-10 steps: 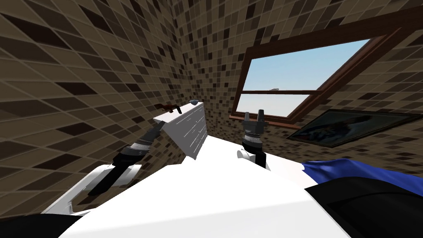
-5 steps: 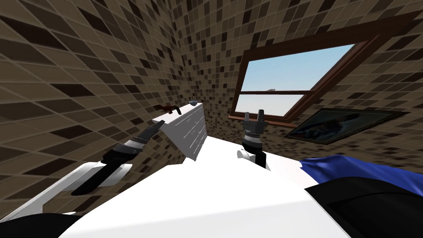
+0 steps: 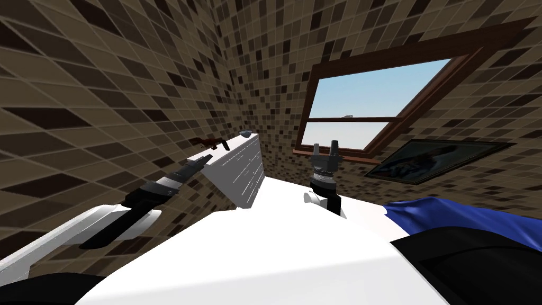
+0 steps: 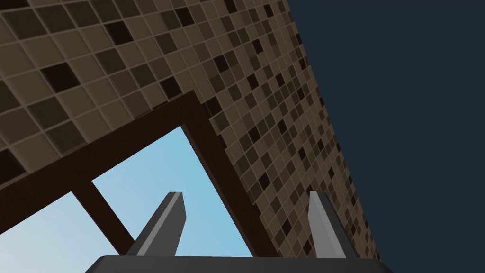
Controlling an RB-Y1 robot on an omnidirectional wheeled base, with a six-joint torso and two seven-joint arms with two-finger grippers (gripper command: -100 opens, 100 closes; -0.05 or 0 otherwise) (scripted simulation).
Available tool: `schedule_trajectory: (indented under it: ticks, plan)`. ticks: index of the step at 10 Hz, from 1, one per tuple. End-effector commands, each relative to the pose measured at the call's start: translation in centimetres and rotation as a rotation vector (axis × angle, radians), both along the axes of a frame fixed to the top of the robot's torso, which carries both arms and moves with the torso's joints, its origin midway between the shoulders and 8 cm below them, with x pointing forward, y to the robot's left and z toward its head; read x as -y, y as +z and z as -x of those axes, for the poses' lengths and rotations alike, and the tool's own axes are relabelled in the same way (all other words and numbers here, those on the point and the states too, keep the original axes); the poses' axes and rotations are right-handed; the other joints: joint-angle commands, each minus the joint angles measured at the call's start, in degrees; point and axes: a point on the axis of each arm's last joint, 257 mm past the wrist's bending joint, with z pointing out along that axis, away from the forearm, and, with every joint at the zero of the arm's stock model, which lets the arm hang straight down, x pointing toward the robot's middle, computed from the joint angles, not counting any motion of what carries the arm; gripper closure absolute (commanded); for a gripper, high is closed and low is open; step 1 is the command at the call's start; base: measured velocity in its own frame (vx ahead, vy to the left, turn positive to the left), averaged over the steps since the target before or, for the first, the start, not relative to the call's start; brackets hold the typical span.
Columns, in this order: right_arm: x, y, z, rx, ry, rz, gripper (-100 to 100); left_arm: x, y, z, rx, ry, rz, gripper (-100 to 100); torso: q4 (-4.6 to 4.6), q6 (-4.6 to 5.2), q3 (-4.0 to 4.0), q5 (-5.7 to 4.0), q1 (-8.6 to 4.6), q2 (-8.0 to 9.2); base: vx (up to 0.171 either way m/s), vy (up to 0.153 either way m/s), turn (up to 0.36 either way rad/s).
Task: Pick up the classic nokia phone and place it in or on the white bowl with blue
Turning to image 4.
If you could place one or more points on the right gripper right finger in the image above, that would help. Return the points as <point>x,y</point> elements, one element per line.
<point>327,227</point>

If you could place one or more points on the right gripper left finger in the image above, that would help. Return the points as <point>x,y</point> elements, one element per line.
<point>163,226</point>

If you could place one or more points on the dark brown framed window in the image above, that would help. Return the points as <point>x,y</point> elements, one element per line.
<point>159,167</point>

